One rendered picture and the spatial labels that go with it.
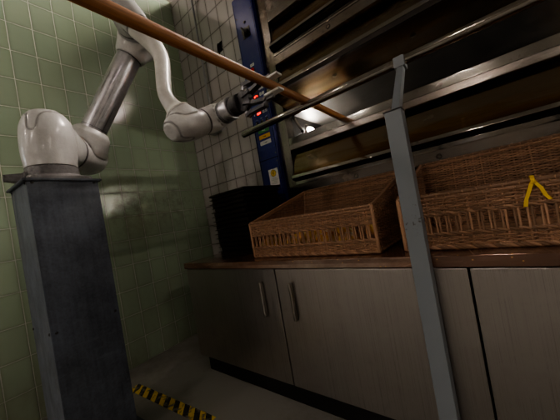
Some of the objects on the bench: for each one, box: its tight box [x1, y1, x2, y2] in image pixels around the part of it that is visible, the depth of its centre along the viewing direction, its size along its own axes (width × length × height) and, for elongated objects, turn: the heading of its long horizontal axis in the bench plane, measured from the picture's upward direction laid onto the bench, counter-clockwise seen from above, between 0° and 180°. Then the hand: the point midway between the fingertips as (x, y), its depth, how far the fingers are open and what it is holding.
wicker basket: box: [395, 133, 560, 252], centre depth 75 cm, size 49×56×28 cm
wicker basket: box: [248, 170, 403, 258], centre depth 112 cm, size 49×56×28 cm
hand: (272, 84), depth 89 cm, fingers open, 4 cm apart
